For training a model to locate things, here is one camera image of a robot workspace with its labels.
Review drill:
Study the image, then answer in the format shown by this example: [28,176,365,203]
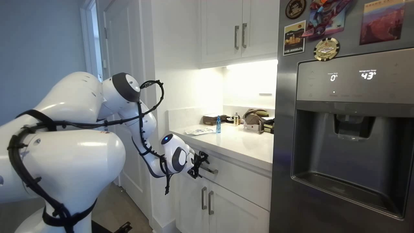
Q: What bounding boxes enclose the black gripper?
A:
[188,151,209,179]

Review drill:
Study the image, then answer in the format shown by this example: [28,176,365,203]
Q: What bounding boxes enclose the silver drawer handle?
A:
[201,167,219,175]

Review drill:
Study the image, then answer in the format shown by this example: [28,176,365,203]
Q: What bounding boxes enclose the white kitchen drawer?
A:
[184,150,271,210]

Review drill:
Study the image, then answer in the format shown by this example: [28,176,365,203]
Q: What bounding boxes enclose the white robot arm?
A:
[0,71,209,233]

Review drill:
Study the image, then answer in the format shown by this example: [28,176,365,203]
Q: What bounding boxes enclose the white lower cabinet doors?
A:
[176,176,271,233]

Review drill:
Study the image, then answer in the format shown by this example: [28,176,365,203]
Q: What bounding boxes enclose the blue water bottle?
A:
[217,115,222,133]

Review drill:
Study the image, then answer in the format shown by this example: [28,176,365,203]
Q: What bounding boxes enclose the dark countertop clutter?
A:
[201,109,275,135]

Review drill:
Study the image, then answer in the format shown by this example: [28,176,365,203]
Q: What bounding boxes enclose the white upper cabinets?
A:
[200,0,281,67]

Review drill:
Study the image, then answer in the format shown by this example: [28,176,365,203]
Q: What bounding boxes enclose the dark grey refrigerator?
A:
[270,0,414,233]

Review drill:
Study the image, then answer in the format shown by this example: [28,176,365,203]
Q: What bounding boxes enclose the yellow black fridge magnet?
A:
[284,21,306,56]

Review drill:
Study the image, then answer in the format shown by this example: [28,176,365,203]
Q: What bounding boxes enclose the round gold fridge magnet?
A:
[314,37,341,61]

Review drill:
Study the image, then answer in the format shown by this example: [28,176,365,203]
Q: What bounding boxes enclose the round black fridge magnet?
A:
[285,0,307,19]

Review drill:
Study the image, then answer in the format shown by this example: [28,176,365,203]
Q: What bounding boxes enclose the colourful character fridge magnet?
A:
[303,0,352,40]

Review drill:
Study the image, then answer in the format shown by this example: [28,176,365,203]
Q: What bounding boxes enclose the landscape photo fridge magnet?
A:
[360,0,407,44]

